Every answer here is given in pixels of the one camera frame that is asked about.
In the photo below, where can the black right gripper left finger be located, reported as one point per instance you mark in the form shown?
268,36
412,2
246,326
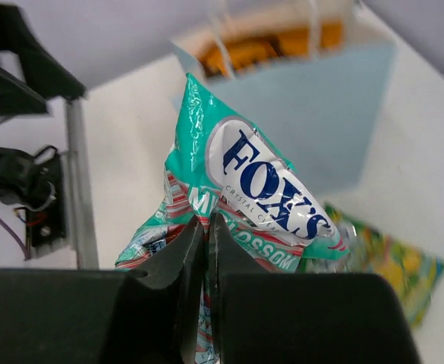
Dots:
156,311

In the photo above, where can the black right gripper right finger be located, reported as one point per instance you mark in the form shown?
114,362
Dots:
245,299

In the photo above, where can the teal Fox's candy bag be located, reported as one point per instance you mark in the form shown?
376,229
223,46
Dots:
221,163

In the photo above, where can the orange Kettle chips bag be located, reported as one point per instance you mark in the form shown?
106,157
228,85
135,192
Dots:
248,52

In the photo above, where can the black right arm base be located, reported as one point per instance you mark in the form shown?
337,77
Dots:
33,185

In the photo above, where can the green yellow Fox's candy bag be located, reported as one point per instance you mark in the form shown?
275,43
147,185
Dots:
412,272

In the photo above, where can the light blue paper bag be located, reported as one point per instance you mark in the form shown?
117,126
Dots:
319,112

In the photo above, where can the aluminium front frame rail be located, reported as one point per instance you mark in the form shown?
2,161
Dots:
78,196

